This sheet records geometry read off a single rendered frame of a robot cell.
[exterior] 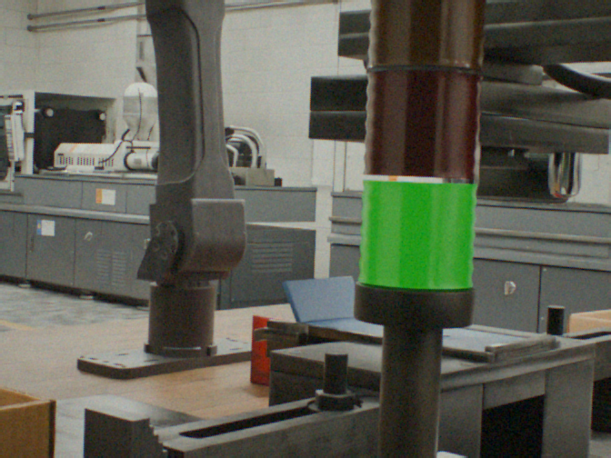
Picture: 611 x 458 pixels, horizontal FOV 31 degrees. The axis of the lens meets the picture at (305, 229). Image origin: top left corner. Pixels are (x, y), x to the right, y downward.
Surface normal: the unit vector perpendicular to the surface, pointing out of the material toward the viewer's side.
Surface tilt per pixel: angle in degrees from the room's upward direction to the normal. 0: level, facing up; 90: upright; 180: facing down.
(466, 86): 76
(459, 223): 104
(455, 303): 90
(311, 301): 60
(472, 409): 90
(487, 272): 90
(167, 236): 90
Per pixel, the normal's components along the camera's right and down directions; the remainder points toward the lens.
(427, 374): 0.45, 0.07
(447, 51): 0.25, 0.30
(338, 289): 0.68, -0.44
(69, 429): 0.04, -1.00
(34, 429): 0.76, 0.07
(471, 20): 0.68, 0.31
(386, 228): -0.57, -0.22
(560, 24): -0.65, 0.01
